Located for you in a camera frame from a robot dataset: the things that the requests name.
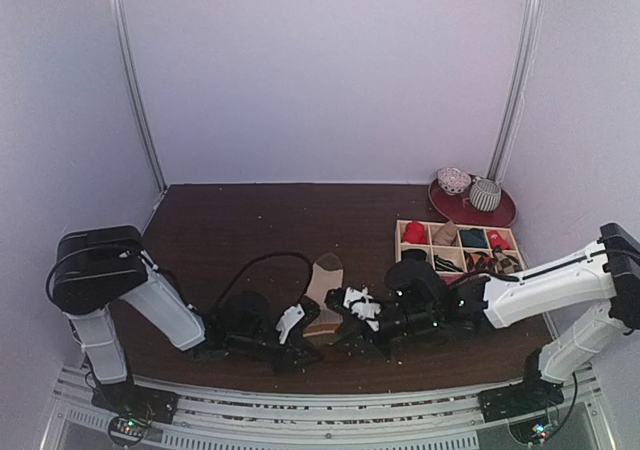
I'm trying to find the grey striped cup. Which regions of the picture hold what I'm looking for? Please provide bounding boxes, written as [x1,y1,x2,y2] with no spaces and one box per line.
[469,178,502,212]

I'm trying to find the black striped sock in box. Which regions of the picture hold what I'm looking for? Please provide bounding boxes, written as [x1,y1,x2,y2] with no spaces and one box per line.
[433,254,465,273]

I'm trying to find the wooden compartment box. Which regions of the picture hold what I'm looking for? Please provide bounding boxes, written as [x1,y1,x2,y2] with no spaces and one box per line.
[394,219,525,280]

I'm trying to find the argyle patterned rolled sock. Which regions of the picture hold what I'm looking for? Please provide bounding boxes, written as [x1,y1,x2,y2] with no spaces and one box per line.
[463,249,523,274]

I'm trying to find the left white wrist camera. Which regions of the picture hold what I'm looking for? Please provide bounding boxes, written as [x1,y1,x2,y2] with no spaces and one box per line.
[276,304,305,345]

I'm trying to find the black sock white stripes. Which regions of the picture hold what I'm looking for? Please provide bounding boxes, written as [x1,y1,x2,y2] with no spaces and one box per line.
[401,248,429,262]

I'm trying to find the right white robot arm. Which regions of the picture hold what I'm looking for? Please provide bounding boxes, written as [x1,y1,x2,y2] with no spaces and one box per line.
[325,223,639,412]

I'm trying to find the beige striped long sock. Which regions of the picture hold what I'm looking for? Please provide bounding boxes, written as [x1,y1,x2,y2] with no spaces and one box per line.
[302,253,344,347]

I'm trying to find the tan rolled sock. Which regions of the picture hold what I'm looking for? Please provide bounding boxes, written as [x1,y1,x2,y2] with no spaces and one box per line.
[432,221,459,247]

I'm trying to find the white dotted bowl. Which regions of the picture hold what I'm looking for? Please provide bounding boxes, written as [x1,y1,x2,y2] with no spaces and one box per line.
[437,167,472,196]

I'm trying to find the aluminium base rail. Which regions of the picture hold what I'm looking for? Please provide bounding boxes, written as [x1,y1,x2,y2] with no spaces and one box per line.
[36,366,622,449]

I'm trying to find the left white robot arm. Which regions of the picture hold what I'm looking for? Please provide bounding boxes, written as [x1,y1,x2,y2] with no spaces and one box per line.
[45,225,323,414]

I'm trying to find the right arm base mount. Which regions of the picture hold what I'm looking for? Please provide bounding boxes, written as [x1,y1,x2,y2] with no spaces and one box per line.
[478,382,564,446]

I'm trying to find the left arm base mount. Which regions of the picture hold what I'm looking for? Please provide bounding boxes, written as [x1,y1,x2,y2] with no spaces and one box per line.
[91,385,179,449]

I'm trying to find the right aluminium frame post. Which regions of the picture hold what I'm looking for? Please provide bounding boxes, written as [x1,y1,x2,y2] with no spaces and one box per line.
[487,0,543,185]

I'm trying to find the red round plate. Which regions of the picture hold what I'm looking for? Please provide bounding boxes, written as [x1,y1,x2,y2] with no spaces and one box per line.
[428,180,517,227]

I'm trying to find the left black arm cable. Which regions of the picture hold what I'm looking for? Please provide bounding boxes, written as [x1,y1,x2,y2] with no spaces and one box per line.
[209,252,314,316]

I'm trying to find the red patterned rolled sock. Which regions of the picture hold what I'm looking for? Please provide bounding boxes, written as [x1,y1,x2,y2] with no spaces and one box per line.
[487,230,511,250]

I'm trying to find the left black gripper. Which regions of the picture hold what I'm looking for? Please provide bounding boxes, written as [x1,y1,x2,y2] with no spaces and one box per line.
[227,330,322,377]

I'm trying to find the aluminium frame post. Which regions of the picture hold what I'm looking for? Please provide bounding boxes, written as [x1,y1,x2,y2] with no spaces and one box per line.
[109,0,168,193]
[487,0,543,185]

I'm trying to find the left aluminium frame post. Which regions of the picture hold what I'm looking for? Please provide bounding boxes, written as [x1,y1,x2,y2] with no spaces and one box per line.
[109,0,168,193]

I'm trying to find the dark teal rolled sock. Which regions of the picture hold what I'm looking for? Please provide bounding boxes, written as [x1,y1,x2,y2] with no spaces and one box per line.
[459,228,488,249]

